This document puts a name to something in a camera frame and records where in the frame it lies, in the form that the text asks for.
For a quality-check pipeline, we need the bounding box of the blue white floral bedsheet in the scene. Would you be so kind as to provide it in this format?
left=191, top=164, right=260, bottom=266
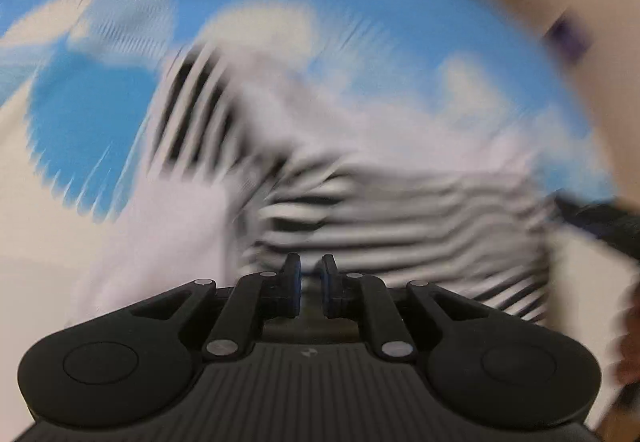
left=1, top=0, right=594, bottom=436

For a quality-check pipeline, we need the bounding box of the purple square on wall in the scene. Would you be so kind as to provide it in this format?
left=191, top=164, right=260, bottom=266
left=544, top=16, right=588, bottom=63

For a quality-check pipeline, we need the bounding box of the black white striped garment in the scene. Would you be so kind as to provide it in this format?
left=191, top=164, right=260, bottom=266
left=70, top=42, right=550, bottom=324

